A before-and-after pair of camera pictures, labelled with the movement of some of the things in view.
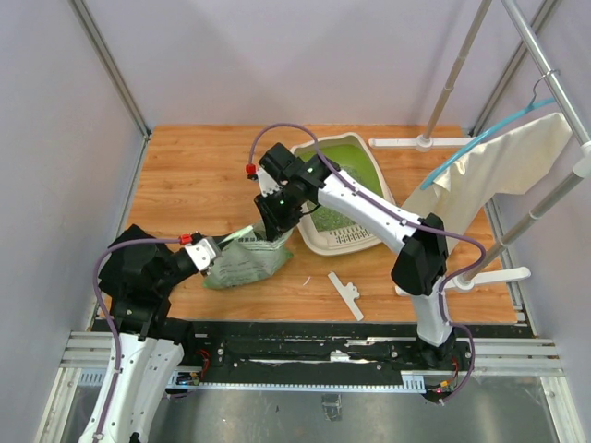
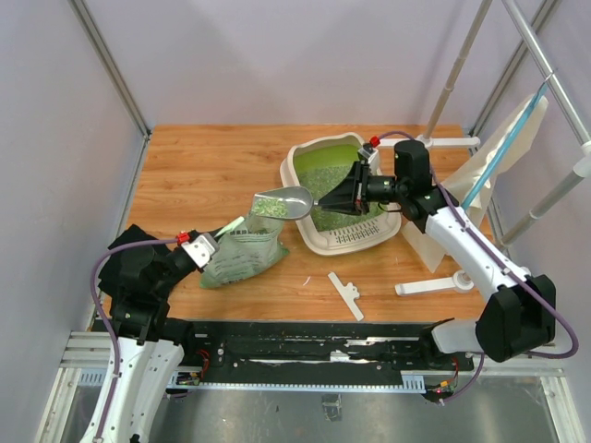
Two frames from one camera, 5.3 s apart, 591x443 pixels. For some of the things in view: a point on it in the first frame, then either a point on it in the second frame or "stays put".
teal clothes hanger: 535,105 → 509,142
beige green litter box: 325,232 stays put
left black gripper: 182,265 stays put
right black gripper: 275,225 → 351,196
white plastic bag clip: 348,293 stays put
